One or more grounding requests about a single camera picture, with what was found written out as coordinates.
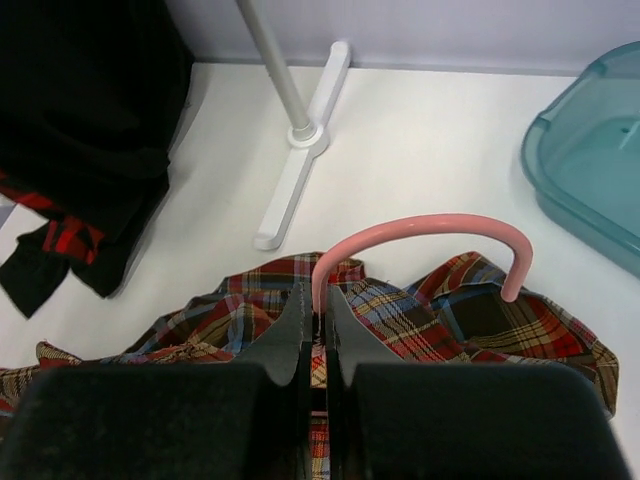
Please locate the red black plaid shirt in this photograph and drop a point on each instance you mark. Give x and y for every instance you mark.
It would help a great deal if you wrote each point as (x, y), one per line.
(65, 234)

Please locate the teal plastic basin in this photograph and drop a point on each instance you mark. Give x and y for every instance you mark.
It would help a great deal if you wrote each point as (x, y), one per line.
(581, 156)

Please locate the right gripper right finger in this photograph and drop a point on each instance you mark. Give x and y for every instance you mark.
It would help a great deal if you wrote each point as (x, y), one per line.
(390, 419)

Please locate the brown multicolour plaid shirt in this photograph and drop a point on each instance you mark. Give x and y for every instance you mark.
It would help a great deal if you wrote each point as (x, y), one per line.
(453, 314)

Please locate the white and chrome clothes rack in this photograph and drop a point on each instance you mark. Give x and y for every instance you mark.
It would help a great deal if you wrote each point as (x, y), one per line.
(308, 136)

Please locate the pink wire hanger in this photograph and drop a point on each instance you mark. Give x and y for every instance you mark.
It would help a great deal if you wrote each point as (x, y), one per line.
(434, 224)

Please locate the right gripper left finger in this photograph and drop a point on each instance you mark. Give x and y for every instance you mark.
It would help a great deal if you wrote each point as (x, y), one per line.
(247, 418)

